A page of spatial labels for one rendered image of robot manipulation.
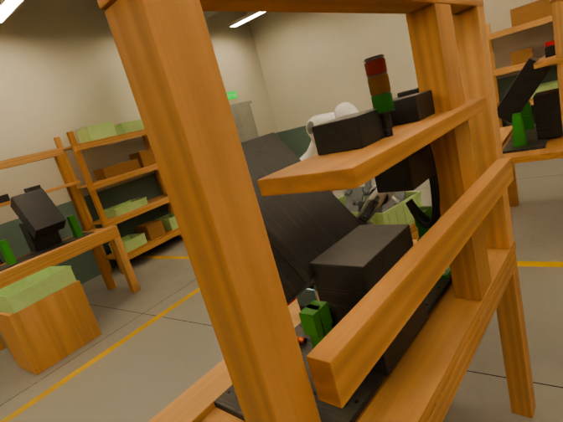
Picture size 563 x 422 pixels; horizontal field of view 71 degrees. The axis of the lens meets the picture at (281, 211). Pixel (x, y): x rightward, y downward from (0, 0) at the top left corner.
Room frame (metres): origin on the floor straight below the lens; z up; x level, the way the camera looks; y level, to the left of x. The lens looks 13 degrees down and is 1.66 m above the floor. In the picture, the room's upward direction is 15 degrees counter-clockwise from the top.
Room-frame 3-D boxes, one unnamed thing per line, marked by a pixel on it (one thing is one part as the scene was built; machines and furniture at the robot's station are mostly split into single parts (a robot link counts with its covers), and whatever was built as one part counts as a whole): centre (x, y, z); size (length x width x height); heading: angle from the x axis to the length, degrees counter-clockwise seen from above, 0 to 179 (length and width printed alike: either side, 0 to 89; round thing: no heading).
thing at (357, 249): (1.11, -0.21, 1.07); 0.30 x 0.18 x 0.34; 136
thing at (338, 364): (1.02, -0.45, 1.23); 1.30 x 0.05 x 0.09; 136
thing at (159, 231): (7.03, 1.79, 1.12); 3.01 x 0.54 x 2.23; 141
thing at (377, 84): (0.99, -0.31, 1.67); 0.05 x 0.05 x 0.05
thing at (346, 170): (1.10, -0.37, 1.52); 0.90 x 0.25 x 0.04; 136
